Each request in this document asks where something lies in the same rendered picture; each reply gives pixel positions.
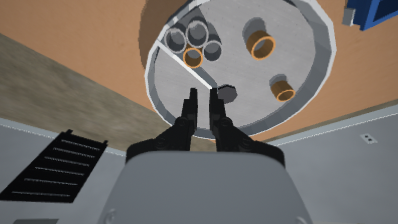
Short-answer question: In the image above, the bronze bushing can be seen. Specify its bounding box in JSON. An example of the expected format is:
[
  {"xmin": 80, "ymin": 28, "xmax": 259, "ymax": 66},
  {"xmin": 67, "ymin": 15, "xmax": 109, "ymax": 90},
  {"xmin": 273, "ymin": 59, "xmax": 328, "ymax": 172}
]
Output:
[
  {"xmin": 246, "ymin": 30, "xmax": 276, "ymax": 60},
  {"xmin": 183, "ymin": 44, "xmax": 203, "ymax": 68},
  {"xmin": 271, "ymin": 80, "xmax": 295, "ymax": 102}
]

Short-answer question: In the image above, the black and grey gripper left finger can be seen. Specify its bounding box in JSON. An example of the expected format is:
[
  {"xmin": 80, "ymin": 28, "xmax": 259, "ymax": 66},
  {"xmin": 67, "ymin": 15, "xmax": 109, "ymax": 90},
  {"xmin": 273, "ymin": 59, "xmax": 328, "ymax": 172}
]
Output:
[{"xmin": 125, "ymin": 88, "xmax": 198, "ymax": 165}]

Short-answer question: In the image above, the grey cylinder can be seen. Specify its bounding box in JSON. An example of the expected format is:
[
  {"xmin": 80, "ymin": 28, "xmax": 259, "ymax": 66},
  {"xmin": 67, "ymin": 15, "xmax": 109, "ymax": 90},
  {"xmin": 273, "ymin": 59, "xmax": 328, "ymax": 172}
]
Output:
[
  {"xmin": 202, "ymin": 34, "xmax": 223, "ymax": 63},
  {"xmin": 185, "ymin": 16, "xmax": 209, "ymax": 48},
  {"xmin": 164, "ymin": 23, "xmax": 187, "ymax": 53}
]

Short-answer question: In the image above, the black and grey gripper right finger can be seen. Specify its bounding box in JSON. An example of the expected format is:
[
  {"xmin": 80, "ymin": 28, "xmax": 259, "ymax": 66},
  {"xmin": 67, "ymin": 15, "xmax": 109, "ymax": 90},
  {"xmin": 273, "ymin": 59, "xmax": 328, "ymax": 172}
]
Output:
[{"xmin": 209, "ymin": 88, "xmax": 285, "ymax": 167}]

